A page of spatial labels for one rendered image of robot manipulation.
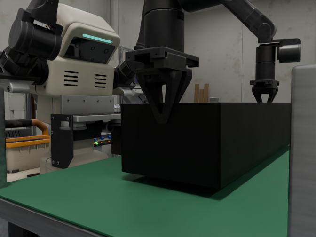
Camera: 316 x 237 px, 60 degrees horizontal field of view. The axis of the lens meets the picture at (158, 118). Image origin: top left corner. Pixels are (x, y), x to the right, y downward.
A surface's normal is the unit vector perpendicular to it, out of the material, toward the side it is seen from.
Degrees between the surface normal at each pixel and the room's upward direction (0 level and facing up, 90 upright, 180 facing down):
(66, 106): 90
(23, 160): 92
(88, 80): 98
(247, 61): 90
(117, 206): 0
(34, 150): 92
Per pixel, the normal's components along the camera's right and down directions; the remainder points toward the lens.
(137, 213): 0.00, -1.00
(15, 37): -0.67, -0.14
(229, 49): -0.55, 0.04
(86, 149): 0.81, 0.18
